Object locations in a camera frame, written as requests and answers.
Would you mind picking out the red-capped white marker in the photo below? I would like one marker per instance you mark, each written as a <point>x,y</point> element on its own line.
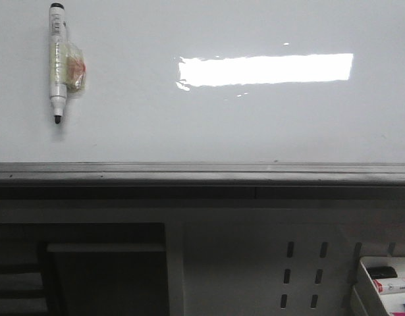
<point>390,285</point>

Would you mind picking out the grey whiteboard ledge rail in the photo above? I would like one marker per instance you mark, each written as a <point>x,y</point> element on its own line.
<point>99,175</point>

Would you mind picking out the white black-tipped whiteboard marker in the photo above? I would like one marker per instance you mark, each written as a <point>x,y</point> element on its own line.
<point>67,69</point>

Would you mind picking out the black marker cap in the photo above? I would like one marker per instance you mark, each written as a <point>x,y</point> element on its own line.
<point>382,272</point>

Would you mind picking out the white perforated stand panel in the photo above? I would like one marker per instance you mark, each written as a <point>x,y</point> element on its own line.
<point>273,261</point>

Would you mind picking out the white wire marker tray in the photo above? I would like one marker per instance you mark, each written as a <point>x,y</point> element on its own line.
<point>365,299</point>

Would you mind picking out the white whiteboard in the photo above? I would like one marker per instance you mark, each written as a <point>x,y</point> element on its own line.
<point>209,81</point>

